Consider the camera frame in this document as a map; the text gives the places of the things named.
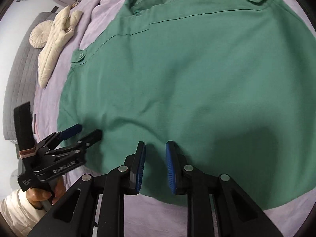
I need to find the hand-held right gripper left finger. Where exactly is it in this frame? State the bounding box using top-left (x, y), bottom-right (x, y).
top-left (27, 141), bottom-right (147, 237)

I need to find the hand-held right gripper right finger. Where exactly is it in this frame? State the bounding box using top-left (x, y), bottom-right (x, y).
top-left (165, 140), bottom-right (284, 237)

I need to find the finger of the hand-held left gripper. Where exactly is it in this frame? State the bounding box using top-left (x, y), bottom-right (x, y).
top-left (46, 129), bottom-right (103, 156)
top-left (37, 124), bottom-right (83, 151)

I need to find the green work jacket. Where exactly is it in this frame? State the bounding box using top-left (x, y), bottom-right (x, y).
top-left (57, 0), bottom-right (316, 211)

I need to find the person's left forearm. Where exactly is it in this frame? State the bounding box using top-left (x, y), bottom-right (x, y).
top-left (0, 189), bottom-right (47, 230)

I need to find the person's left hand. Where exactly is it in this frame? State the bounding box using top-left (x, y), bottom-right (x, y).
top-left (27, 177), bottom-right (66, 211)

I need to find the grey quilted headboard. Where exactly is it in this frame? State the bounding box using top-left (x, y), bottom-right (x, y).
top-left (2, 12), bottom-right (60, 144)

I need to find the cream puffer jacket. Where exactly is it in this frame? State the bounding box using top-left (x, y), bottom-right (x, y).
top-left (38, 5), bottom-right (83, 88)

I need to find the round cream cushion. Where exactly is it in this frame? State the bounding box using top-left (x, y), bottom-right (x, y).
top-left (29, 20), bottom-right (55, 48)

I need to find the purple blanket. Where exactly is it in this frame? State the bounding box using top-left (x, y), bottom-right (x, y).
top-left (32, 0), bottom-right (316, 237)

